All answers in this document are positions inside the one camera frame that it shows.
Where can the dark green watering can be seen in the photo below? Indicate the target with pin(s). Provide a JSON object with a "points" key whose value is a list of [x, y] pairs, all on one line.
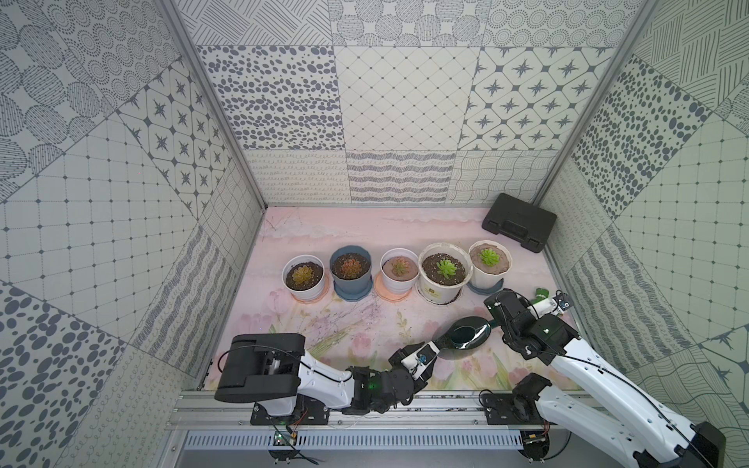
{"points": [[466, 334]]}

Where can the small circuit board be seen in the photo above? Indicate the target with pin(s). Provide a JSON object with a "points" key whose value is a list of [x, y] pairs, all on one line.
{"points": [[535, 445], [281, 449]]}

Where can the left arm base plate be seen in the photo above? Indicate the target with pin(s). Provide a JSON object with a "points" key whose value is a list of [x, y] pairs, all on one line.
{"points": [[290, 411]]}

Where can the white pot pink succulent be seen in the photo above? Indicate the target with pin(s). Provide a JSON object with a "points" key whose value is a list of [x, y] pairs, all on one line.
{"points": [[398, 274]]}

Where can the white pot bright green succulent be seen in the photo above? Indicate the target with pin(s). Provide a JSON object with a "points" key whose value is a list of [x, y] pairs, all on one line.
{"points": [[491, 261]]}

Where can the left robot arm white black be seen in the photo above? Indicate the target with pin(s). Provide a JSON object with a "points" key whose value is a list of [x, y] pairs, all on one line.
{"points": [[275, 369]]}

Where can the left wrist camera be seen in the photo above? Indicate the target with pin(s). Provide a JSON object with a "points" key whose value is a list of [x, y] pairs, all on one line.
{"points": [[423, 358]]}

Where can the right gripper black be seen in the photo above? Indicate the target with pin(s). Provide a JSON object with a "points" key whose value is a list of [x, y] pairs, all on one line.
{"points": [[524, 303]]}

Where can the black plastic tool case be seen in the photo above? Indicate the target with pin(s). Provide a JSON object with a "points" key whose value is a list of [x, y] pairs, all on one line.
{"points": [[521, 221]]}

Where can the right small circuit board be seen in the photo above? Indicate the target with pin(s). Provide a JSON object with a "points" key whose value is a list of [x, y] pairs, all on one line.
{"points": [[535, 445]]}

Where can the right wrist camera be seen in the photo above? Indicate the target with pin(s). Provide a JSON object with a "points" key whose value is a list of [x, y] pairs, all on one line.
{"points": [[553, 304]]}

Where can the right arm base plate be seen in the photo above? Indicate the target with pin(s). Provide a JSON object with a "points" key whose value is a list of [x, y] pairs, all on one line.
{"points": [[507, 409]]}

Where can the blue-grey pot red succulent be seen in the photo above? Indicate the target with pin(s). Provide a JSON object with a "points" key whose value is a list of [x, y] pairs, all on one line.
{"points": [[351, 267]]}

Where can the green hose nozzle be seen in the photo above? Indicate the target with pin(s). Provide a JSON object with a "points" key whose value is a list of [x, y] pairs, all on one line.
{"points": [[541, 295]]}

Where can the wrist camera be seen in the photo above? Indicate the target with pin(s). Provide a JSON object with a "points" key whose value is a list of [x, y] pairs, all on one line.
{"points": [[553, 304], [423, 358]]}

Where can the white pot yellow-brown succulent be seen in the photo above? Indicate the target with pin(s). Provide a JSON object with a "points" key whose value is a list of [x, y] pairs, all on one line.
{"points": [[306, 278]]}

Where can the left small circuit board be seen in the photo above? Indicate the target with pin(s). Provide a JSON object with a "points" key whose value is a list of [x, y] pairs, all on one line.
{"points": [[281, 449]]}

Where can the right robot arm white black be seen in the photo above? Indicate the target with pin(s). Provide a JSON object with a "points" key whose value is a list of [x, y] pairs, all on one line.
{"points": [[635, 429]]}

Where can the large white pot green succulent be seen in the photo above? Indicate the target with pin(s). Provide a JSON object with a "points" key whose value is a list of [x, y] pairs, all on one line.
{"points": [[445, 269]]}

